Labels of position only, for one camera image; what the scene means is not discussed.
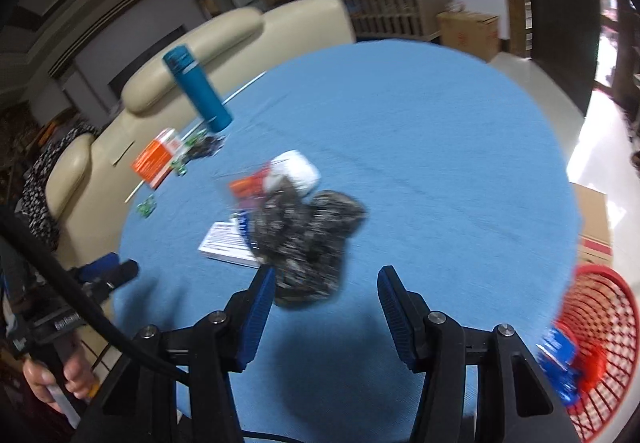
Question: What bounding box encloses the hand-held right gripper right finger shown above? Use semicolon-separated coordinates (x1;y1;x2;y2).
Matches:
377;265;576;443

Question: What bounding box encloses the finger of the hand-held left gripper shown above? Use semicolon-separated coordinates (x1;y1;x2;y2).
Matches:
75;252;120;283
85;259;139;305

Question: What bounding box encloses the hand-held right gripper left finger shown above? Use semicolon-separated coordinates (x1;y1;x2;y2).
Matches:
75;265;277;443

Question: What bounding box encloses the white medicine box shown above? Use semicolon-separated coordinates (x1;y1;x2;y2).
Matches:
197;220;261;269

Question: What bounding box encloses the black plastic bag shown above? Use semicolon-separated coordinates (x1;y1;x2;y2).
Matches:
247;175;368;309

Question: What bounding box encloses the red plastic basket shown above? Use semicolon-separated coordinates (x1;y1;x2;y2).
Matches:
552;264;637;443

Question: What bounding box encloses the person's left hand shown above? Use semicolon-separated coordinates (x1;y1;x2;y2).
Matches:
22;353;99;416

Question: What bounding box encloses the thin wooden stick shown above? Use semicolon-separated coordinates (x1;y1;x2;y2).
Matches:
124;173;151;202

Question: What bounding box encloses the black white patterned cloth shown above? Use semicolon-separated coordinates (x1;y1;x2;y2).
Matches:
20;123;101;249

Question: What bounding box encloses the orange box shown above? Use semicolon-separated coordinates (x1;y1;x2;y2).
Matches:
131;128;183;190

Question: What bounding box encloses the clear plastic wrapper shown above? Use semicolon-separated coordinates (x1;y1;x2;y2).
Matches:
212;163;266;214

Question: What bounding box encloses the orange wrapper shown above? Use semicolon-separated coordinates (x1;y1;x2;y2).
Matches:
229;174;268;200

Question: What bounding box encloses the dark crumpled wrapper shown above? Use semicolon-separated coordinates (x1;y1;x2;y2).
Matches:
180;132;226;164

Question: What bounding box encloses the small blue packet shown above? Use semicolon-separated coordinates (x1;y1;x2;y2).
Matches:
536;325;583;406

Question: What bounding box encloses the blue tablecloth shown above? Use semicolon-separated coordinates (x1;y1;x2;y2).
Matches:
112;39;583;443

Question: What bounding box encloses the blue thermos bottle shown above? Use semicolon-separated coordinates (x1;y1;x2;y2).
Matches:
162;44;234;134

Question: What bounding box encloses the cardboard box with red stripe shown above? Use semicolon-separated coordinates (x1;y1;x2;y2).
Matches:
570;182;613;269

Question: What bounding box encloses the cream leather sofa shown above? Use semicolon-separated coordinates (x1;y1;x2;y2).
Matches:
45;0;357;269

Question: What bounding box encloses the cardboard box with red print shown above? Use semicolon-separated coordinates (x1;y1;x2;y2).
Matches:
436;10;501;62

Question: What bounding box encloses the wooden slatted crib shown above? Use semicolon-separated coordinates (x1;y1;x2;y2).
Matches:
295;0;456;42

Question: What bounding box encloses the dark wooden door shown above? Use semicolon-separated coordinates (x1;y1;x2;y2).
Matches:
520;0;601;118

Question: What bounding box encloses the black cable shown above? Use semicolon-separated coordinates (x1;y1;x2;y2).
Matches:
0;210;193;376

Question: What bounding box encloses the dark wooden wall unit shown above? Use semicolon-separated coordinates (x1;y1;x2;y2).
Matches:
30;0;211;124

